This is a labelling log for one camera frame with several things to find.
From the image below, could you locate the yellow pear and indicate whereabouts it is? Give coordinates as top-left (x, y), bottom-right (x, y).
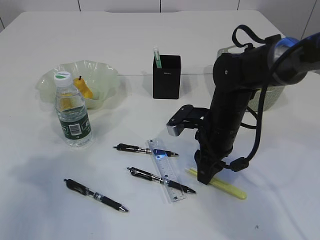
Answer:
top-left (73, 75), bottom-right (93, 99)

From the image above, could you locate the black pen lower left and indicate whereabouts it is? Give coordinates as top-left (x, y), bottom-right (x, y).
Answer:
top-left (63, 178), bottom-right (129, 213)

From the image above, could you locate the black pen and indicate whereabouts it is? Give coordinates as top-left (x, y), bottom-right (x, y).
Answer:
top-left (113, 143), bottom-right (179, 157)
top-left (127, 167), bottom-right (197, 194)
top-left (63, 178), bottom-right (129, 213)

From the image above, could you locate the yellow pen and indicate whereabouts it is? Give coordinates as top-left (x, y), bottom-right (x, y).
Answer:
top-left (200, 177), bottom-right (247, 200)

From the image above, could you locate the mint green pen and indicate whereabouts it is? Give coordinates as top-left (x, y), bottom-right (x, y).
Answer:
top-left (153, 46), bottom-right (162, 69)

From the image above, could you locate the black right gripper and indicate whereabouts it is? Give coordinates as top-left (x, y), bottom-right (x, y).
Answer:
top-left (196, 119), bottom-right (238, 185)

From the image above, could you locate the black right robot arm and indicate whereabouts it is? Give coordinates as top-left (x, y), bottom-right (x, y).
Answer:
top-left (194, 33), bottom-right (320, 184)

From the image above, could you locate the black pen upper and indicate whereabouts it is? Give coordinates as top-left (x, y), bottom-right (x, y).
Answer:
top-left (113, 143), bottom-right (179, 157)

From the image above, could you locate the black square pen holder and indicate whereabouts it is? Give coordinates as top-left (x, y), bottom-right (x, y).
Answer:
top-left (152, 55), bottom-right (182, 100)

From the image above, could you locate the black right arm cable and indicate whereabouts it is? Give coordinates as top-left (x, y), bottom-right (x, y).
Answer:
top-left (219, 24), bottom-right (301, 173)

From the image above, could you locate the clear water bottle green label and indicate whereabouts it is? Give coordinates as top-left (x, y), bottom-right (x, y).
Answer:
top-left (54, 71), bottom-right (93, 147)

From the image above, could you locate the clear plastic ruler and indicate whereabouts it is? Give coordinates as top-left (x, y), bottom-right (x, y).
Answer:
top-left (146, 138), bottom-right (186, 202)

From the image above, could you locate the black pen middle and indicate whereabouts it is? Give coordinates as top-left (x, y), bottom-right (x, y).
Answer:
top-left (127, 167), bottom-right (197, 194)

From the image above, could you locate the green woven plastic basket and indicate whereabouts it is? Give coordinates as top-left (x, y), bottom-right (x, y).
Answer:
top-left (216, 45), bottom-right (285, 112)

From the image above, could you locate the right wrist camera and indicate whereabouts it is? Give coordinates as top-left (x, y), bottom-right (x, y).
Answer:
top-left (166, 104), bottom-right (209, 137)

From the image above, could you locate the green ruffled glass plate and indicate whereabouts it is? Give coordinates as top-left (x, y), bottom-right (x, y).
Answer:
top-left (35, 60), bottom-right (120, 109)

